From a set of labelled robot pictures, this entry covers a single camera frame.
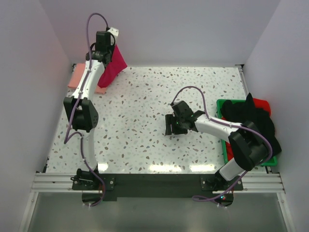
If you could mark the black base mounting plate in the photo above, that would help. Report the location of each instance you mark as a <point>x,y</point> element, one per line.
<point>110,187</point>

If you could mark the folded peach t-shirt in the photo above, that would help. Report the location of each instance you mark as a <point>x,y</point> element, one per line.
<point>76,76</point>

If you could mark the green plastic bin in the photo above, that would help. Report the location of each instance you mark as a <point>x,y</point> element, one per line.
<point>226,148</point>

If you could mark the crimson red t-shirt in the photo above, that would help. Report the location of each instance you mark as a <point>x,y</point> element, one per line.
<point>112,70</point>

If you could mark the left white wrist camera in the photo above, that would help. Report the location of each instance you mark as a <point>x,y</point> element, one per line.
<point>114,32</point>

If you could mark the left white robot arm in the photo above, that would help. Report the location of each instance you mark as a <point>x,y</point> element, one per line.
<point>81,112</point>

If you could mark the red garment in bin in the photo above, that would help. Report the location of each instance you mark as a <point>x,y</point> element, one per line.
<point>263,104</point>

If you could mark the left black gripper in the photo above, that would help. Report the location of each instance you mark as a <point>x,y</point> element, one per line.
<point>112,47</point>

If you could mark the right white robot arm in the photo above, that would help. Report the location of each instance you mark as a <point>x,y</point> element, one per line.
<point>249,147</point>

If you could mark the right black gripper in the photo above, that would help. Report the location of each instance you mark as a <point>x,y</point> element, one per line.
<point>169,119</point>

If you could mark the black garment in bin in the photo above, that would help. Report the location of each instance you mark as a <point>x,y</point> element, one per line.
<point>258,120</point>

